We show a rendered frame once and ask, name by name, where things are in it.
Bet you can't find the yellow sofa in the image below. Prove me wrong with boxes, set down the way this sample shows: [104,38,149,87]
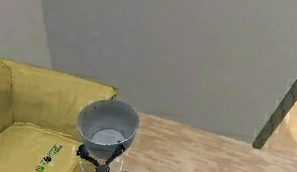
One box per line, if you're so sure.
[0,46,123,172]

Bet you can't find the grey bowl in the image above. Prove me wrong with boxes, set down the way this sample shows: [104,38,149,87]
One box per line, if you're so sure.
[71,94,144,165]

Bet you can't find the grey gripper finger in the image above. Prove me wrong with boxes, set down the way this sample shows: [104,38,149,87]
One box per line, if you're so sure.
[105,142,128,170]
[74,143,105,169]

